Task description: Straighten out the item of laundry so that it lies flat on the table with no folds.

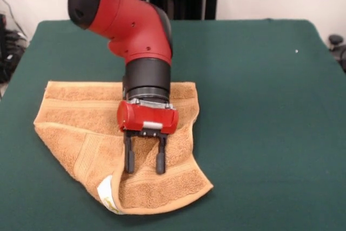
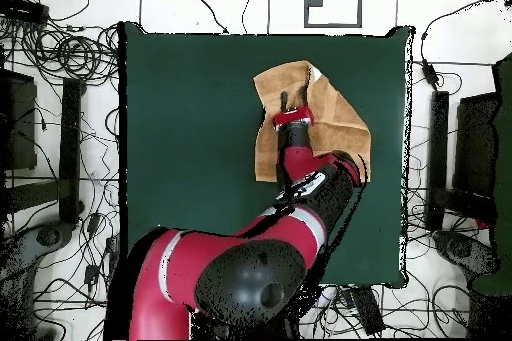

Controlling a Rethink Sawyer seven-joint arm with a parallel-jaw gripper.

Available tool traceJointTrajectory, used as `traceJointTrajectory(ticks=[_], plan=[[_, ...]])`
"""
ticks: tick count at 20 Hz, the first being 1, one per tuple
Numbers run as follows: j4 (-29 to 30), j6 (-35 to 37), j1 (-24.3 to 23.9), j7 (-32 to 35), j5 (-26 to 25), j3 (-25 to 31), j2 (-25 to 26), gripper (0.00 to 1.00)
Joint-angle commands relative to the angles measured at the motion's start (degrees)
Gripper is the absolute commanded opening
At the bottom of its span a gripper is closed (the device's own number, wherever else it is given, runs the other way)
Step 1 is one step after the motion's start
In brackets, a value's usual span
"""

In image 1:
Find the tan terry towel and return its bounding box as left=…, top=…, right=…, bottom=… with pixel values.
left=32, top=80, right=215, bottom=215

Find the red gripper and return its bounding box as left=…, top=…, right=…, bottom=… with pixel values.
left=116, top=100, right=180, bottom=175

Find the dark grey stand base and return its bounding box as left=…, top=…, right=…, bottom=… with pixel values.
left=0, top=13, right=29, bottom=84
left=328, top=34, right=346, bottom=74

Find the dark green table cloth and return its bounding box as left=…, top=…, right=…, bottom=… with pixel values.
left=0, top=19, right=346, bottom=231

